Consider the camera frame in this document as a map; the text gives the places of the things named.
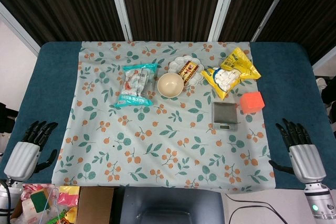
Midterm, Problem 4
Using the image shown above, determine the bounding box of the teal snack bag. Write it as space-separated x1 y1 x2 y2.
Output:
113 63 158 109

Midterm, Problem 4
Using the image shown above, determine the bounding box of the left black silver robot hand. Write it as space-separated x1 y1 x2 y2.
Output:
3 121 59 182

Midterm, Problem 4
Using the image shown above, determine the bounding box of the orange cube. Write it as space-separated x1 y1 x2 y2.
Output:
239 91 265 115

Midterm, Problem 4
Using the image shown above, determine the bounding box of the white flower-shaped plate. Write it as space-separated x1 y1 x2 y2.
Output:
167 55 205 87

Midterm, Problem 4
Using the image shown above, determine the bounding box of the small red gold box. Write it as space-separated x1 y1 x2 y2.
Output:
177 60 201 83

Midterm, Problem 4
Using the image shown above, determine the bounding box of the black cable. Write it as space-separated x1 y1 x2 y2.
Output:
225 193 316 224

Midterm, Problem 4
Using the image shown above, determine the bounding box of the floral leaf print tablecloth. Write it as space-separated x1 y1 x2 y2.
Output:
51 40 276 192

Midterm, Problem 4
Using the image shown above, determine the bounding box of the thin blue wire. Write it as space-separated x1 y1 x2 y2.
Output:
41 186 60 224

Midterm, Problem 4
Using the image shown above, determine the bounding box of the dark folding screen panel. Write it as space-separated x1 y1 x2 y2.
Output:
117 0 230 42
259 0 336 66
0 0 125 51
216 0 296 42

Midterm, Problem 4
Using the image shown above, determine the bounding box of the brown cardboard box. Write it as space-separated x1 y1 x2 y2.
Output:
78 186 115 224

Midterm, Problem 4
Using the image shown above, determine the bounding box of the dark grey robot torso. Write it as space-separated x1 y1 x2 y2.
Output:
114 186 225 224

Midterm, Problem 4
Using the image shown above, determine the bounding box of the beige round bowl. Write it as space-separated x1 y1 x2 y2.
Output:
157 73 184 98

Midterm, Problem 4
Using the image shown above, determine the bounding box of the yellow marshmallow bag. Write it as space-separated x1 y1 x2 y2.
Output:
201 47 262 101

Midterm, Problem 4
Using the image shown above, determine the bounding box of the black bag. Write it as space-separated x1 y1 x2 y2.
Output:
316 76 336 112

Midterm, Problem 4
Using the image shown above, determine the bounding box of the pink yellow snack packet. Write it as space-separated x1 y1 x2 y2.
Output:
57 186 80 207

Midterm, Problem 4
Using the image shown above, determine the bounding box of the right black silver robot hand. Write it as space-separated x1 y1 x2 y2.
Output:
268 118 328 184

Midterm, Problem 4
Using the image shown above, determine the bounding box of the clear plastic snack bag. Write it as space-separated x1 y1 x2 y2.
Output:
10 183 80 224

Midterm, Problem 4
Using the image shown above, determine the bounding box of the silver digital scale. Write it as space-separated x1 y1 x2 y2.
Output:
212 102 239 131

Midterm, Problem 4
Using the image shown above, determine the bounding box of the black equipment piece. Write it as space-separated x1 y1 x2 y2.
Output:
0 101 21 136

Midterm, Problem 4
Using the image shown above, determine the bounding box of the green square card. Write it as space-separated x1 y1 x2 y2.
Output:
30 191 48 213

